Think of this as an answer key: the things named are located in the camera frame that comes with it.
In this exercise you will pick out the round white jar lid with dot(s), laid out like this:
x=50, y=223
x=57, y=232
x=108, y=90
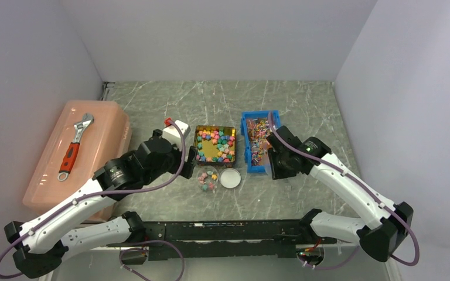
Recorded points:
x=230, y=178

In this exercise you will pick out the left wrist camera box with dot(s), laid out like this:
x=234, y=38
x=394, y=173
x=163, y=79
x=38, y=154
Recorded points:
x=175, y=131

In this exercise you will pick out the tin of star candies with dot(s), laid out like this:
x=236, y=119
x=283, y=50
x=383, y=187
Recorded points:
x=216, y=145

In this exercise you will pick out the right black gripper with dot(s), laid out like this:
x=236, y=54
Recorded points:
x=278, y=173

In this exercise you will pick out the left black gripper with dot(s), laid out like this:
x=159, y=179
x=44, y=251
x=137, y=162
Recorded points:
x=187, y=167

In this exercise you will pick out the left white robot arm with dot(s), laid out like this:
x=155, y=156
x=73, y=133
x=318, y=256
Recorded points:
x=39, y=246

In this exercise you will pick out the red handled adjustable wrench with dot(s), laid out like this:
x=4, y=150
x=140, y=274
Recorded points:
x=71, y=154

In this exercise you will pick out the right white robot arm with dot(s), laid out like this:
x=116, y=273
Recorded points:
x=381, y=225

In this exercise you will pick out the small clear glass jar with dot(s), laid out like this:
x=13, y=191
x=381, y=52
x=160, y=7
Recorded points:
x=207, y=179

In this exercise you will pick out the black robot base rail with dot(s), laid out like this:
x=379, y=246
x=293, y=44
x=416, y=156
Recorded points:
x=217, y=239

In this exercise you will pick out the orange translucent storage box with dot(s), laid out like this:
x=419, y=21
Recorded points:
x=105, y=139

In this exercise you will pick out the blue bin of lollipops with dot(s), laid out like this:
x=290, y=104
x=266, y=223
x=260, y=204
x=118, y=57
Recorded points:
x=255, y=127

